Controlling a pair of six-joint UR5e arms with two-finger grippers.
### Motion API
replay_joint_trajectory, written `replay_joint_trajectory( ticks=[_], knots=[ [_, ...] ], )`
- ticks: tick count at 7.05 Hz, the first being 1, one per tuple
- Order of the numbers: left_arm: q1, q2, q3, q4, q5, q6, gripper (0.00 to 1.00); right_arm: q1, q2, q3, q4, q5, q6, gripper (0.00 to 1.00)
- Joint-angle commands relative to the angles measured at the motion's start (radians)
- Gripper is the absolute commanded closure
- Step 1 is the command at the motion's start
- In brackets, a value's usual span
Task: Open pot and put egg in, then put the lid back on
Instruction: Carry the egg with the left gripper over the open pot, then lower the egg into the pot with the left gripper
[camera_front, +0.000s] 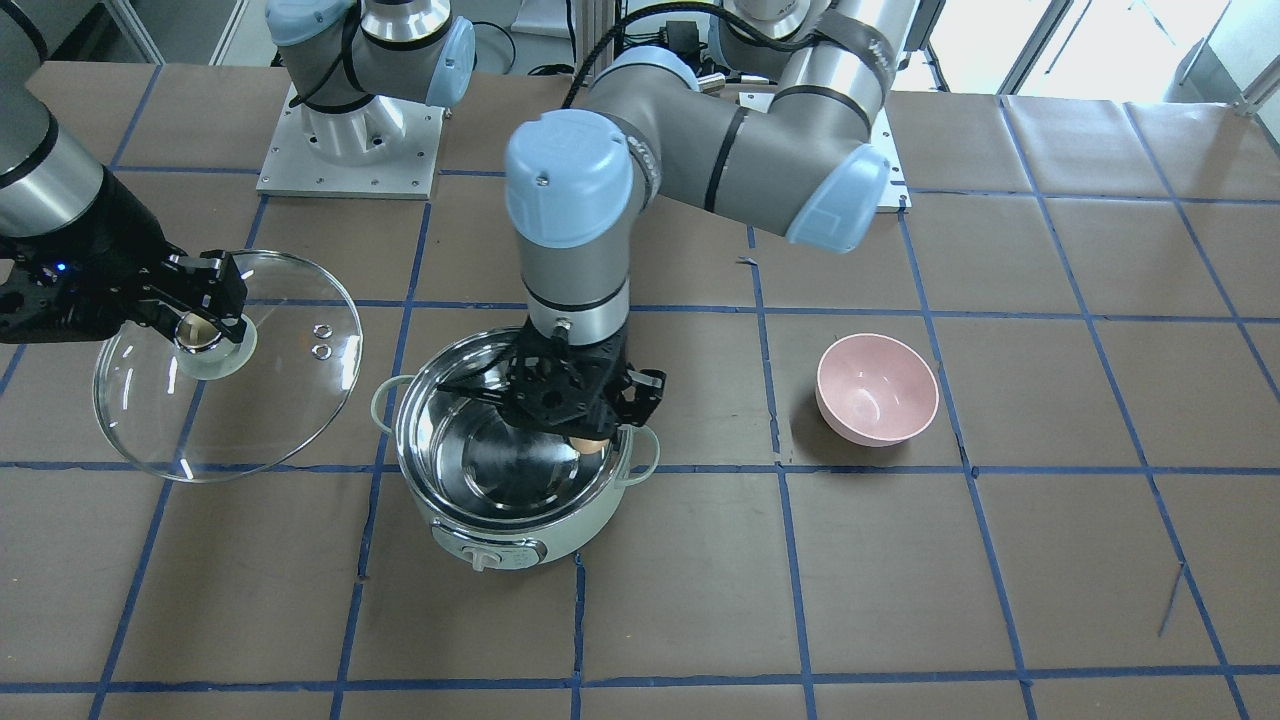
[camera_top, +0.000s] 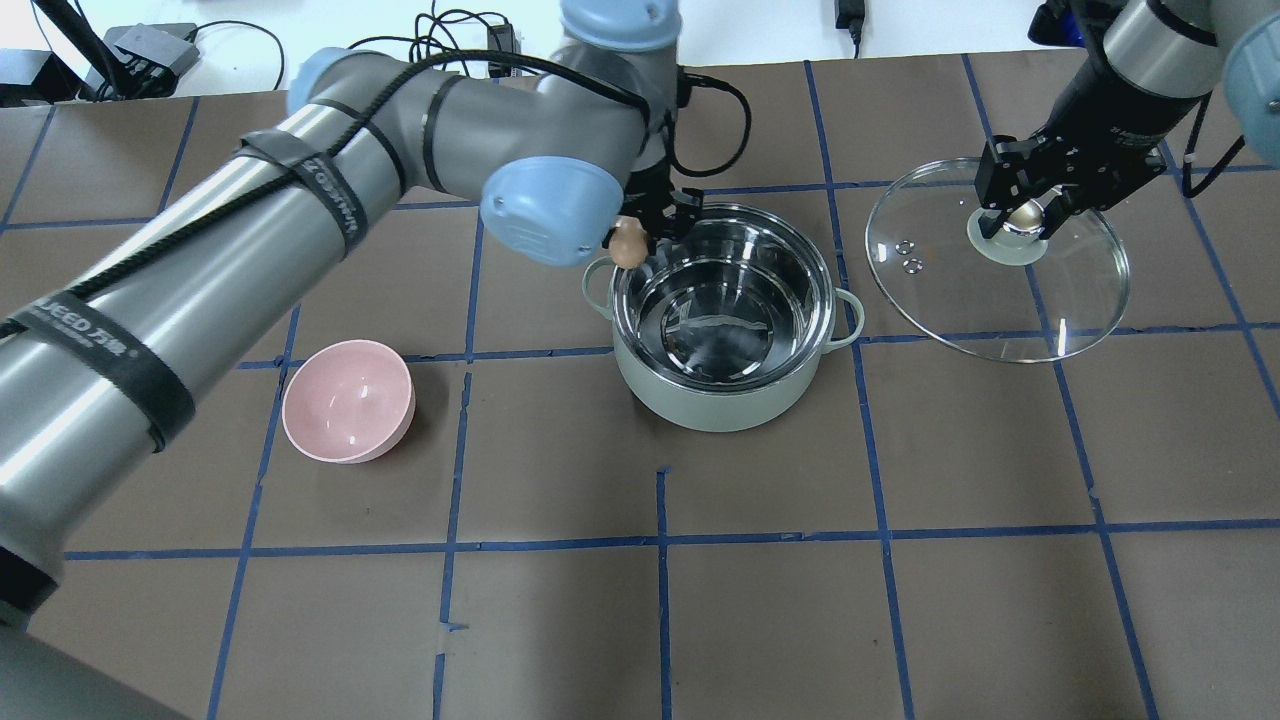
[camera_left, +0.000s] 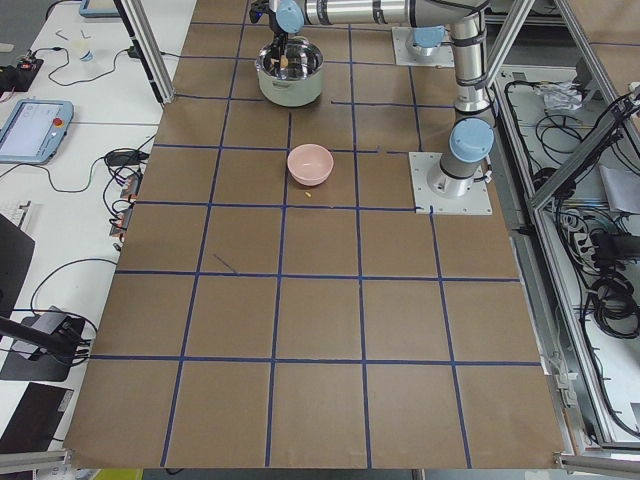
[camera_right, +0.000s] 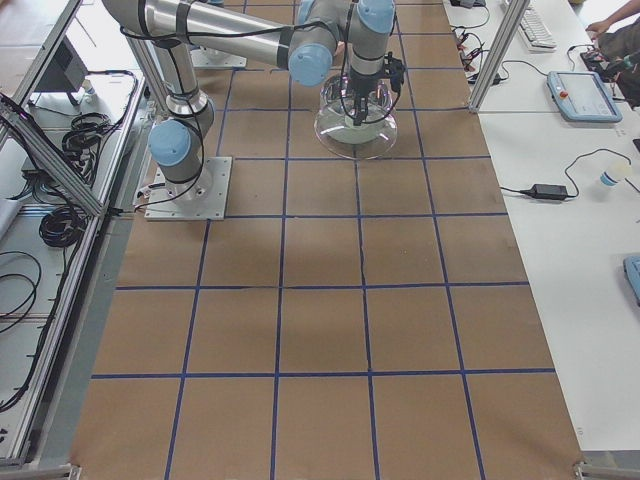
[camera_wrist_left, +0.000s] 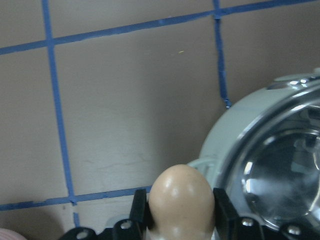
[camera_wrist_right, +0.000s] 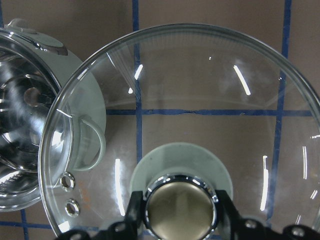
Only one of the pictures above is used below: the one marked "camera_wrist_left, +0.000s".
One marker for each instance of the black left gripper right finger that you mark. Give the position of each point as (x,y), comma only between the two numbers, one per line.
(226,215)

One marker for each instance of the pale green cooking pot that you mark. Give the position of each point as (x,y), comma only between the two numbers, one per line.
(265,153)

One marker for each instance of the pink ceramic bowl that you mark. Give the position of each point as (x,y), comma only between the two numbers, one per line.
(7,234)

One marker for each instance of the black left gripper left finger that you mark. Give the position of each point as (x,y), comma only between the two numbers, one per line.
(140,210)

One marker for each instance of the brown egg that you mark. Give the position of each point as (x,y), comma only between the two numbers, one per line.
(182,205)

